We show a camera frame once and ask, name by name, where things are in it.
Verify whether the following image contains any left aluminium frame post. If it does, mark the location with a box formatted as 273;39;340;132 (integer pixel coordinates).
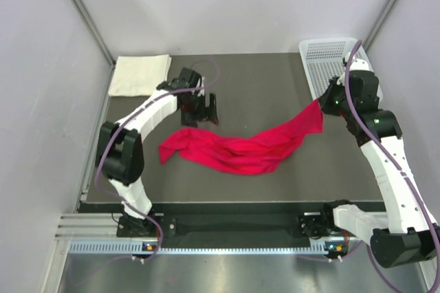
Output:
47;0;116;66

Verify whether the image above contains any slotted grey cable duct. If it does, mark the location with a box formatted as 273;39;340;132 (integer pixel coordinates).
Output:
69;240;347;255

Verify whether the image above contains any folded cream white t shirt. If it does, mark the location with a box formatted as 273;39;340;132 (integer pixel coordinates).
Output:
108;54;172;97

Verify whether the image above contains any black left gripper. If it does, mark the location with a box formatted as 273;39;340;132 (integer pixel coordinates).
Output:
181;92;218;128

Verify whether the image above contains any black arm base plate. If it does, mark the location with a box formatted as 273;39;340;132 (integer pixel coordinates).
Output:
116;213;338;241

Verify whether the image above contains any aluminium frame post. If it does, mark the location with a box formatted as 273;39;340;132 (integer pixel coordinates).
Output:
363;0;399;52
47;0;116;66

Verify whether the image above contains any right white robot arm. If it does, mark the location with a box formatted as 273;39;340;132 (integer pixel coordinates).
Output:
318;65;439;268

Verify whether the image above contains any right aluminium frame post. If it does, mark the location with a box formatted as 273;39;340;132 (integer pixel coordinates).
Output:
363;0;399;52

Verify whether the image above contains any white perforated plastic basket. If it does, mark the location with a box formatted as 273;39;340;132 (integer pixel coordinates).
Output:
298;36;369;100

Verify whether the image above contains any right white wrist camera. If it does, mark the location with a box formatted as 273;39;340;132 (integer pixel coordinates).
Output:
342;52;372;72

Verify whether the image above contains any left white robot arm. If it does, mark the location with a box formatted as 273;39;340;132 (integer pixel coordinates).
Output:
95;67;219;237

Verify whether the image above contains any pink red t shirt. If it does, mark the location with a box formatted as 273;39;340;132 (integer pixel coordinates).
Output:
158;100;324;175

